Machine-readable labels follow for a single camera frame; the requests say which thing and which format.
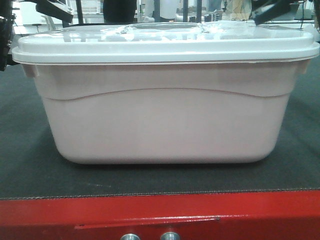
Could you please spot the white bin lid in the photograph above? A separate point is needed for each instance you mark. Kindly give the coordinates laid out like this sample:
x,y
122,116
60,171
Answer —
x,y
165,43

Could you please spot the right silver bolt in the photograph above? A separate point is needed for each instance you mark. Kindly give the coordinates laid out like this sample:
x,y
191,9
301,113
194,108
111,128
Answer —
x,y
170,236

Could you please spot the black metal frame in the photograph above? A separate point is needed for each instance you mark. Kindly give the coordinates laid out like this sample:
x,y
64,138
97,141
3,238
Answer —
x,y
145,11

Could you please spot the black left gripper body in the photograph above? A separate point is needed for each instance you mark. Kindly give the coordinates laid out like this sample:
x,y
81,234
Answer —
x,y
55,8

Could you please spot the silver bolt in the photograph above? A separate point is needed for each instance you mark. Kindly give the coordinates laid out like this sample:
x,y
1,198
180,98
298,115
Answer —
x,y
170,236
130,236

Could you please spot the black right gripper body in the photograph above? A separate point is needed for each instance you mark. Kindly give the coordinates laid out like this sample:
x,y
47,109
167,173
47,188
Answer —
x,y
279,8

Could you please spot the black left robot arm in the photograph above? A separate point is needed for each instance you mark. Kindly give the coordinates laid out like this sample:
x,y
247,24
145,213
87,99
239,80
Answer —
x,y
7,19

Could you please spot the pale pink plastic bin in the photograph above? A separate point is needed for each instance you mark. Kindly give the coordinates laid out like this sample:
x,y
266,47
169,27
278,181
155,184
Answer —
x,y
171,113

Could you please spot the dark grey table mat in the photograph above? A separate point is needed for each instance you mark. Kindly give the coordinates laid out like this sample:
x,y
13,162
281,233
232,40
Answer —
x,y
32,168

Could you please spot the left silver bolt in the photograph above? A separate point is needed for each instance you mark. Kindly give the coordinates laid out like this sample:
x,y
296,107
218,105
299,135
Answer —
x,y
130,236

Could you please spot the red metal cart edge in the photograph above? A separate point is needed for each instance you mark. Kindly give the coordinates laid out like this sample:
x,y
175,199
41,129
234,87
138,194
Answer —
x,y
274,215

